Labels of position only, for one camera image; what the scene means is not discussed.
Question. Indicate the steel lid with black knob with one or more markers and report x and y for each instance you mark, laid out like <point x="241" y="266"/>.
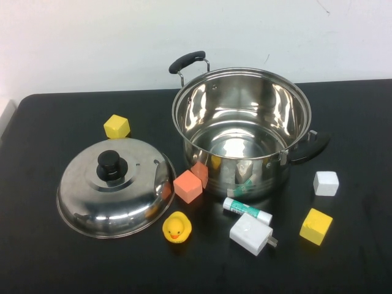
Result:
<point x="122" y="208"/>

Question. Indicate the orange cube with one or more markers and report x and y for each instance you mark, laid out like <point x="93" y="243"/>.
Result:
<point x="187" y="187"/>

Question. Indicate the white green glue stick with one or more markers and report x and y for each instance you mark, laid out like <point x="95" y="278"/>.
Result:
<point x="245" y="209"/>

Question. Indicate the yellow cube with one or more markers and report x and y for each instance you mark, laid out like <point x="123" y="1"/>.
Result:
<point x="117" y="127"/>
<point x="315" y="228"/>

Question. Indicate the yellow rubber duck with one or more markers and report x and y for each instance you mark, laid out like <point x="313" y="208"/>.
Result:
<point x="177" y="228"/>

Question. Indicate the white plug charger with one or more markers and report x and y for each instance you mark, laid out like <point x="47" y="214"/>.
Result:
<point x="249" y="234"/>

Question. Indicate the white foam cube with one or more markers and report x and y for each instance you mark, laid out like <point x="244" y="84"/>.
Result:
<point x="326" y="183"/>

